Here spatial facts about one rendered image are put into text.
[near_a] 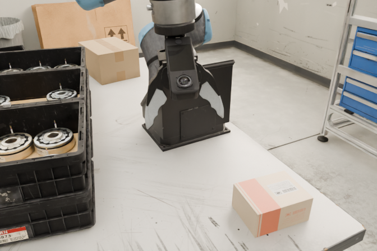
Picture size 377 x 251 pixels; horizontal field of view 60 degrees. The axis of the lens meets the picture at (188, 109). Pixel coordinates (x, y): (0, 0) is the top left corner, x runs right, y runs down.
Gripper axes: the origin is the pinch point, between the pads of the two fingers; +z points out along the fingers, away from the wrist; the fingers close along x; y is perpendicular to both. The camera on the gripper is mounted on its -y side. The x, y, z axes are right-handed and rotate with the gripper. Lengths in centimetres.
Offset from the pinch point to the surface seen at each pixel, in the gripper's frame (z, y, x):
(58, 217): 22.9, 4.6, 31.8
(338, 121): 105, 141, -128
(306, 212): 30.8, 0.4, -27.9
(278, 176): 26.7, 10.1, -24.3
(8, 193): 12.7, 3.8, 39.5
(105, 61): 21, 104, 28
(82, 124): 7.1, 19.1, 24.4
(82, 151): 6.7, 6.7, 22.7
